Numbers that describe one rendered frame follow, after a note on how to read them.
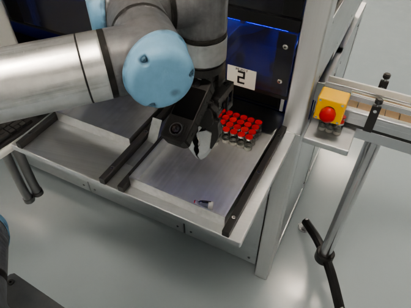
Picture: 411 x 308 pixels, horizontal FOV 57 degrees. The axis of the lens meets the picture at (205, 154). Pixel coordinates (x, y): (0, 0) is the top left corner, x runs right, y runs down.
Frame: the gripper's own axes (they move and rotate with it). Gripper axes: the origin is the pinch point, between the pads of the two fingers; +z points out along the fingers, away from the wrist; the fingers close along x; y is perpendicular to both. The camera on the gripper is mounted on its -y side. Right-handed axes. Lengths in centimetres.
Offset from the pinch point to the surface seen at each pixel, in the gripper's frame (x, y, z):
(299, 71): -7.8, 39.0, 1.2
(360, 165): -30, 54, 39
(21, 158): 98, 19, 66
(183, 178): 9.6, 9.3, 21.2
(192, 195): 4.9, 5.5, 21.2
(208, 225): -2.5, 0.0, 21.5
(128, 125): 34.3, 19.6, 21.2
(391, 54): -29, 268, 110
